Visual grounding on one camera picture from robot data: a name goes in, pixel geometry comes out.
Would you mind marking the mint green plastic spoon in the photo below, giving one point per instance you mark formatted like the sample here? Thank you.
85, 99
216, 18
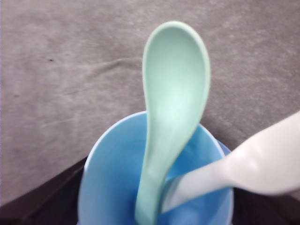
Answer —
176, 84

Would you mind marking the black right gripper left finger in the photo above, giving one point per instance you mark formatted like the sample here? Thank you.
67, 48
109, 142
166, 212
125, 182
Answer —
52, 203

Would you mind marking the light blue plastic cup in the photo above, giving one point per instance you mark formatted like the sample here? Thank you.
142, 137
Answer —
112, 172

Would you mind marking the white plastic fork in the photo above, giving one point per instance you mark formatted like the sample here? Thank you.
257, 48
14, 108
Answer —
267, 163

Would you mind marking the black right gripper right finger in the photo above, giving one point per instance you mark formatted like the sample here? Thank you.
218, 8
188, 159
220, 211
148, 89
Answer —
254, 209

